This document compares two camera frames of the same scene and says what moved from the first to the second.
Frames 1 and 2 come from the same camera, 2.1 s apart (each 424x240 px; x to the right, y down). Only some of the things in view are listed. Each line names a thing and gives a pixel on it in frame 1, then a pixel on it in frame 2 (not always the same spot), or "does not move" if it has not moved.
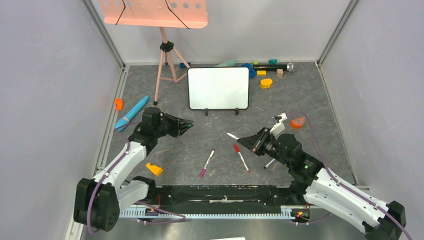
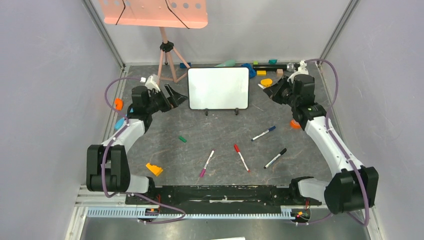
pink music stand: x=180 y=14 does not move
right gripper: x=260 y=143 -> x=274 y=89
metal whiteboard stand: x=237 y=111 does not move
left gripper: x=176 y=126 -> x=175 y=100
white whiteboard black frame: x=218 y=88 does not move
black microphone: x=289 y=67 does not move
